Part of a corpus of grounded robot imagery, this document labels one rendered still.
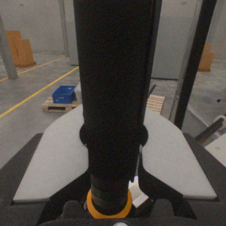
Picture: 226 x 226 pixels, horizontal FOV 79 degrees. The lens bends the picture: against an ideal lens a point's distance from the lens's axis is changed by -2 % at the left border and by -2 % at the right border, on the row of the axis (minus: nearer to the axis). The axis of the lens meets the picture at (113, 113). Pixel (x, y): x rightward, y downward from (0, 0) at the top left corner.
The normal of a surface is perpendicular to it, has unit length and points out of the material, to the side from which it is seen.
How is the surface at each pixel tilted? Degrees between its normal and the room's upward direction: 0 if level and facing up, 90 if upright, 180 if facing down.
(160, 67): 90
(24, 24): 90
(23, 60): 90
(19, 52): 90
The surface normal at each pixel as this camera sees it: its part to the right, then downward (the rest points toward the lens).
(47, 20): -0.14, 0.50
